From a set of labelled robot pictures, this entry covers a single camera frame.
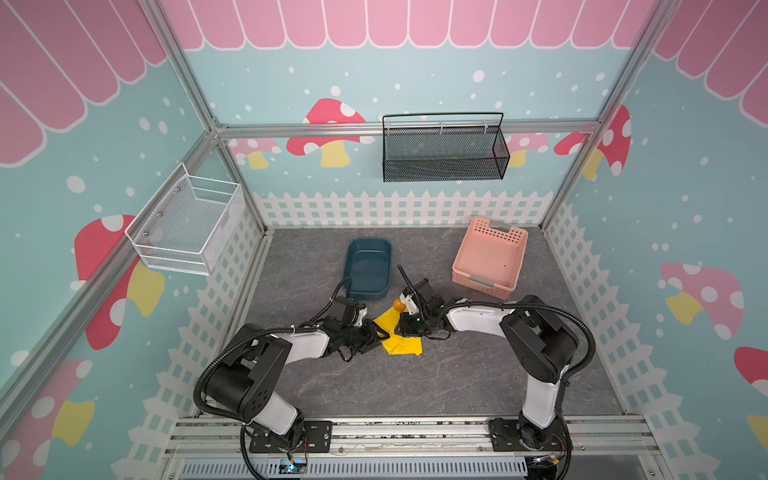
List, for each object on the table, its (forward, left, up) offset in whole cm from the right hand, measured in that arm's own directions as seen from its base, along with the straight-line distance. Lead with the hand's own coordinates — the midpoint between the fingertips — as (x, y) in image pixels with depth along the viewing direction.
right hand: (394, 330), depth 92 cm
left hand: (-5, +2, +1) cm, 5 cm away
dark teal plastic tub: (+29, +10, -4) cm, 31 cm away
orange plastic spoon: (+8, -2, +1) cm, 8 cm away
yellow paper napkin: (-4, -1, -1) cm, 5 cm away
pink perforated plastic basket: (+29, -35, -2) cm, 46 cm away
